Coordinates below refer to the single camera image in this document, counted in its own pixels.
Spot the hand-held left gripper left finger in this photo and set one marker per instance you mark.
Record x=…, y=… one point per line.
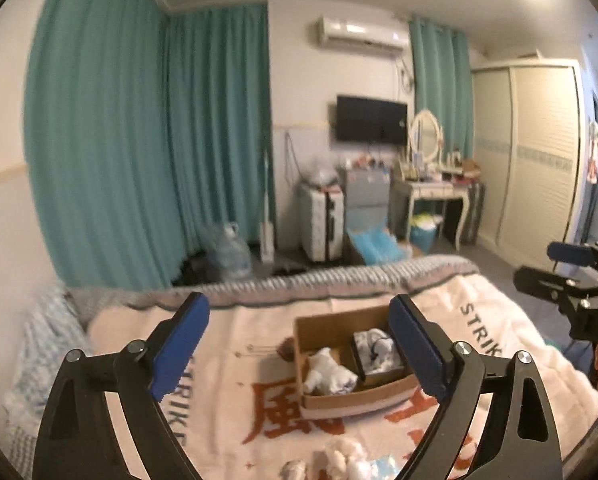
x=179, y=347

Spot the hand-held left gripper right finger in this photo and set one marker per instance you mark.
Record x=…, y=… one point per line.
x=418, y=347

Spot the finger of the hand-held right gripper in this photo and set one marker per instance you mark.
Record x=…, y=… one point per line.
x=571, y=253
x=539, y=282

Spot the brown cardboard box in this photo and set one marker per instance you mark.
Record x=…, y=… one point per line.
x=324, y=330

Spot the white pink soft sock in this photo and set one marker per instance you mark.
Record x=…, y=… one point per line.
x=344, y=457

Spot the light blue soft item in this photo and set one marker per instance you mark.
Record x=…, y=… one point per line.
x=386, y=467

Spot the small grey soft item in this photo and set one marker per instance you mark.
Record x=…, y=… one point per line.
x=294, y=471

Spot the white-grey socks in inner box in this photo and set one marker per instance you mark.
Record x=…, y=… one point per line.
x=384, y=367

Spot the white blue patterned cloth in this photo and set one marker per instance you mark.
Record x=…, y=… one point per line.
x=374, y=342

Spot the black floor bag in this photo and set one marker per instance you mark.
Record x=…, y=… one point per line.
x=195, y=270

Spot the white printed blanket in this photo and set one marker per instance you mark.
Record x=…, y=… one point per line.
x=259, y=330

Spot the dark striped suitcase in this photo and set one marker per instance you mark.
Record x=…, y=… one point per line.
x=474, y=212

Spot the large clear water bottle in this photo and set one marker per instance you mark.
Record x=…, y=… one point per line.
x=229, y=255

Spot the cream sliding wardrobe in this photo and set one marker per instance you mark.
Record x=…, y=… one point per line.
x=534, y=155

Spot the small brown object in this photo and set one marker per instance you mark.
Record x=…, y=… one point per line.
x=287, y=351

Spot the blue packet pile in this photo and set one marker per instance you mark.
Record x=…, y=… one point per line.
x=374, y=245

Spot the blue trash bin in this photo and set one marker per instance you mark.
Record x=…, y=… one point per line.
x=425, y=236

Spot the grey striped bedding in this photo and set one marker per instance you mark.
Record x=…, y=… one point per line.
x=289, y=282

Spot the blue white patterned pillow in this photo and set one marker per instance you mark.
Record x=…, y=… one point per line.
x=44, y=340

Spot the white dressing table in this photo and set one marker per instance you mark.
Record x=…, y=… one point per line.
x=431, y=191

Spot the white stick vacuum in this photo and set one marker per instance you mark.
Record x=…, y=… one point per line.
x=267, y=230

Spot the white suitcase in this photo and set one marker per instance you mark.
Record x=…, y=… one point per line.
x=321, y=222

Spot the oval white mirror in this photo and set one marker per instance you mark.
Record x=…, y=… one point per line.
x=425, y=135

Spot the clear plastic bag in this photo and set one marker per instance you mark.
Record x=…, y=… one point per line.
x=320, y=172

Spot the narrow teal curtain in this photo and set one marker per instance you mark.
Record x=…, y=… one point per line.
x=439, y=75

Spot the wide teal curtain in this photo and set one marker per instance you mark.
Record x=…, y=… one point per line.
x=94, y=135

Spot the white air conditioner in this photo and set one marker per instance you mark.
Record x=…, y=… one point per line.
x=361, y=34

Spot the wall poster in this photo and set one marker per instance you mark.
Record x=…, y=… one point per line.
x=595, y=145

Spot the black wall television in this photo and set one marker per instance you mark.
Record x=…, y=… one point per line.
x=371, y=118

